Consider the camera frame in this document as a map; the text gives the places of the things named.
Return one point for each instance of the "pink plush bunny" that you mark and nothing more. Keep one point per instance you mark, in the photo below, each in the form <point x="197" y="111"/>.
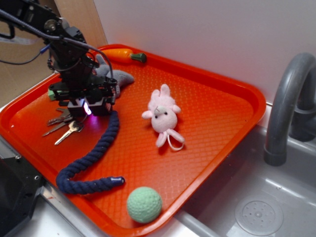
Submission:
<point x="162" y="111"/>

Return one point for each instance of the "grey plush bunny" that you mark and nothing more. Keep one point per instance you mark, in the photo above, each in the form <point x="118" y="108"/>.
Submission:
<point x="122" y="78"/>

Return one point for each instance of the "green textured ball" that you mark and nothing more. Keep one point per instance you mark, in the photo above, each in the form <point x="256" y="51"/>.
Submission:
<point x="144" y="205"/>

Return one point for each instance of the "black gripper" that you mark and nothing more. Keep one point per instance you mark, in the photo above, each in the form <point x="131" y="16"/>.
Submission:
<point x="76" y="62"/>

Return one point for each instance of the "green rectangular block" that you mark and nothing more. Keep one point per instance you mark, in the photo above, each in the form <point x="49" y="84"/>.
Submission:
<point x="51" y="95"/>

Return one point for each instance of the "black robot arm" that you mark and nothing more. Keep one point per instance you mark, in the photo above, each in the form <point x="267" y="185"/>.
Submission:
<point x="41" y="21"/>

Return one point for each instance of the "grey toy sink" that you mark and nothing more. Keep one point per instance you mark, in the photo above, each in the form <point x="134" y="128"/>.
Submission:
<point x="244" y="188"/>

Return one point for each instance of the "grey toy faucet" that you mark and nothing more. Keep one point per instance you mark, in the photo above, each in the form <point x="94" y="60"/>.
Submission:
<point x="293" y="112"/>

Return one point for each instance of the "red plastic tray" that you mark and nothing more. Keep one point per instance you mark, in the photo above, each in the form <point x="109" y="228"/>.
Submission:
<point x="216" y="114"/>

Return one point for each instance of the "orange toy carrot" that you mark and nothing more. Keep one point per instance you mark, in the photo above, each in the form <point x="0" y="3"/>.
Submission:
<point x="124" y="55"/>

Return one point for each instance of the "silver key bunch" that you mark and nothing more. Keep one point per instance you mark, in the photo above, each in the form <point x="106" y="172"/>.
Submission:
<point x="64" y="119"/>

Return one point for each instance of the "black box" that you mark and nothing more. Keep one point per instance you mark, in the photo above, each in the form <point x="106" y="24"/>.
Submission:
<point x="20" y="185"/>

